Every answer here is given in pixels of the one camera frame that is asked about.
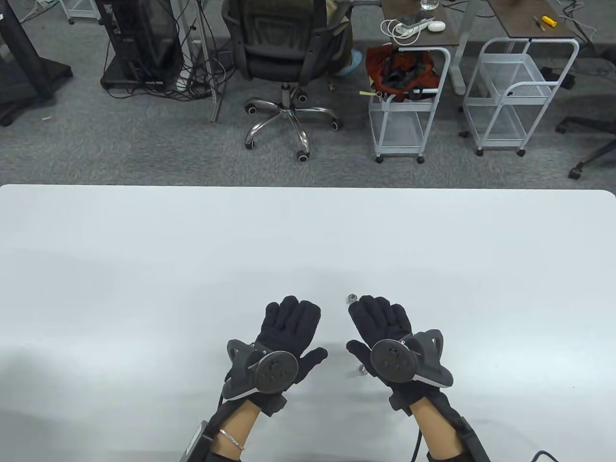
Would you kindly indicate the person's left hand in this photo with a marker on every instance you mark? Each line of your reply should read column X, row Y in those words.
column 288, row 327

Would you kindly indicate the person's right hand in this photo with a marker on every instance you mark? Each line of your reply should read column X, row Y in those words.
column 380, row 320

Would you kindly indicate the person's left forearm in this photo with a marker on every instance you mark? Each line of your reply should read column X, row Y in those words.
column 240, row 426

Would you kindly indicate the person's right forearm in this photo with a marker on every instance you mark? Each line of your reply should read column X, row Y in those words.
column 435, row 428

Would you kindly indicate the dark grey right hand controller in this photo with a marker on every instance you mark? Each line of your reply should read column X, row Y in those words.
column 392, row 361

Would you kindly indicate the dark grey hand controller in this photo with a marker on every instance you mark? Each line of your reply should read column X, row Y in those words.
column 392, row 361
column 276, row 371

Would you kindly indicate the dark grey left hand controller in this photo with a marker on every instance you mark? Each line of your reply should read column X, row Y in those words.
column 276, row 371

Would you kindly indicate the white utility cart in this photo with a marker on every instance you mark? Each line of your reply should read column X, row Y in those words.
column 510, row 70
column 399, row 132
column 82, row 18

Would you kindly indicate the red bag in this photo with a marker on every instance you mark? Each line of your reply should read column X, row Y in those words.
column 409, row 65

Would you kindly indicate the black office chair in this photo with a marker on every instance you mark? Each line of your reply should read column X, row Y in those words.
column 279, row 62

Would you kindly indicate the black chair base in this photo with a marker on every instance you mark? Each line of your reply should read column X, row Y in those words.
column 584, row 124

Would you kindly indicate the brown desk with white leg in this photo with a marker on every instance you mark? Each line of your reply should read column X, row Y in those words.
column 450, row 38

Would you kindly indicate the white computer mouse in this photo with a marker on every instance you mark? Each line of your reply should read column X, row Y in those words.
column 436, row 27

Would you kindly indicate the black power adapter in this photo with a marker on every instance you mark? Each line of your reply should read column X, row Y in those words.
column 568, row 79

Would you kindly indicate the clear drinking glass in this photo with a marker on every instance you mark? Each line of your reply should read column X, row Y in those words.
column 429, row 5

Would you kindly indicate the black computer tower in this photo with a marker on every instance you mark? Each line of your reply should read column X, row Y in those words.
column 144, row 38

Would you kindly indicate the thin black screwdriver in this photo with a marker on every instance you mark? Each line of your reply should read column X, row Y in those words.
column 539, row 23

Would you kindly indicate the black floor stand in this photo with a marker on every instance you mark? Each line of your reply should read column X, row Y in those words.
column 19, row 48

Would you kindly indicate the aluminium frame post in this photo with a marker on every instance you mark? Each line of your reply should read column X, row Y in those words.
column 215, row 103

